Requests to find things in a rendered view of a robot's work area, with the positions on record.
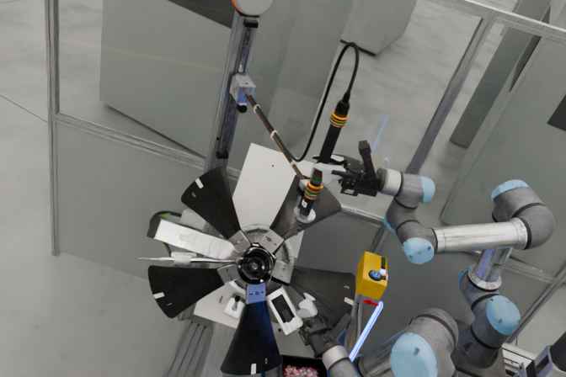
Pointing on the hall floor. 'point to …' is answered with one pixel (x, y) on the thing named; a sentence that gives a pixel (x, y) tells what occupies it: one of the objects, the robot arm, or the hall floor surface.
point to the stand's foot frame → (193, 353)
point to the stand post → (218, 350)
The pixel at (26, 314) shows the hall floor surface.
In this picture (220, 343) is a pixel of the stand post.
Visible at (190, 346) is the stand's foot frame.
